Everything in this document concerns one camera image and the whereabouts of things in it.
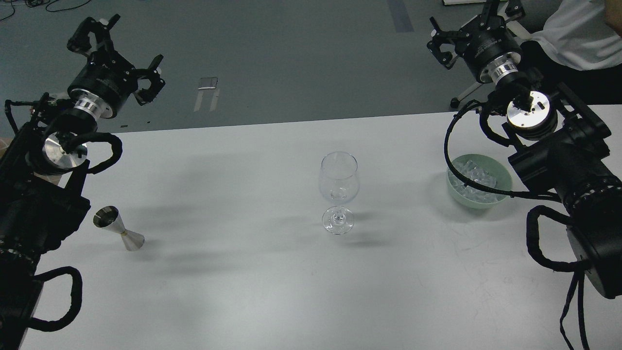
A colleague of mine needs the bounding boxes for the person in white shirt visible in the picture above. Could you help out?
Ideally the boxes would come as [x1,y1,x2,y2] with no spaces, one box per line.
[520,0,622,105]

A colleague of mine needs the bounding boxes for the clear wine glass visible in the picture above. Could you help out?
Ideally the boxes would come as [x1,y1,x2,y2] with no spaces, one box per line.
[318,151,360,235]

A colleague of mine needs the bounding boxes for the clear ice cubes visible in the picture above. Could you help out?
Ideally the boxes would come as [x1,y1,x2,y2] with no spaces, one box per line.
[447,159,499,204]

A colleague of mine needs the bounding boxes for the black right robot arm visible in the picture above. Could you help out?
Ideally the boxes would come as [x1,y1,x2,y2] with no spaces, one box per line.
[427,0,621,350]

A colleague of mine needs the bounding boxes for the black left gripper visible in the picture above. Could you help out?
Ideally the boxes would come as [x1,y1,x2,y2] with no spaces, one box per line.
[67,14,165,118]

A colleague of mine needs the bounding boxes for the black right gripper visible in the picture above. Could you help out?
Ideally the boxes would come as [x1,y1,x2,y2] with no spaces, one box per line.
[427,0,526,84]

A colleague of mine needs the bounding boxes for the black floor cables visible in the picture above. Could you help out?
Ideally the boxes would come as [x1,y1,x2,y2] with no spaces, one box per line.
[0,0,93,22]

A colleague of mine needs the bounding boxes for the white board on floor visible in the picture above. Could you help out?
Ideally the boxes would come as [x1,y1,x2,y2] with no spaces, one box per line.
[441,0,486,6]

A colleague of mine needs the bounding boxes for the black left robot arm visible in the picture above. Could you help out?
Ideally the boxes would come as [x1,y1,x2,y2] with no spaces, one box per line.
[0,14,165,350]

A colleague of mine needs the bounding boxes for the steel double jigger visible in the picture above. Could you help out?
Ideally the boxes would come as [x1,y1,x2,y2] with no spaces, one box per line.
[93,206,146,252]

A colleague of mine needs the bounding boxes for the green bowl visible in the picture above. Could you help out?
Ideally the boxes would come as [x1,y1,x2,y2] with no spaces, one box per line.
[445,154,512,209]

